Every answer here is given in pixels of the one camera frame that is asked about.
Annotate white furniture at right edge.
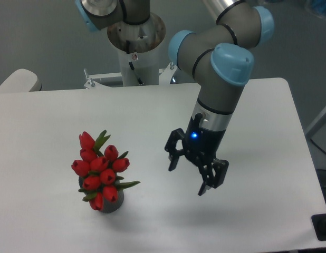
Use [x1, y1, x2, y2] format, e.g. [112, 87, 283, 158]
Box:
[304, 106, 326, 139]

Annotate black cable on pedestal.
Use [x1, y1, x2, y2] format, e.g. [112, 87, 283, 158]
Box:
[125, 40, 145, 86]

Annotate blue items top right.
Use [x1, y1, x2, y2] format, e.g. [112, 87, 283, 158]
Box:
[304, 0, 326, 19]

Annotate white chair armrest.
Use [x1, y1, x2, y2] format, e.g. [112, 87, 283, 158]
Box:
[0, 69, 42, 94]

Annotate black device at table edge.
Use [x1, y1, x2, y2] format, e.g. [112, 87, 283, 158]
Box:
[311, 213, 326, 241]

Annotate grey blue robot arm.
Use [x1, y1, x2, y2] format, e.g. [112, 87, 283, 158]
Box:
[75, 1, 274, 194]

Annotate dark grey ribbed vase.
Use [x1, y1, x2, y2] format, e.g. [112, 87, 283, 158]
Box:
[78, 176, 124, 213]

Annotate white metal base frame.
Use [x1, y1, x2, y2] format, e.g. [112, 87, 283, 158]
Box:
[83, 62, 178, 89]

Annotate red tulip bouquet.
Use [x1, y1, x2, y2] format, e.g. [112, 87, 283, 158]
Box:
[71, 130, 140, 211]

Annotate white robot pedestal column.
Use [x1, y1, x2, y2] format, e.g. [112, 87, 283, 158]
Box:
[107, 13, 166, 86]

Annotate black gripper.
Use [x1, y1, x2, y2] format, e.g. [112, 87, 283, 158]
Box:
[164, 113, 229, 196]

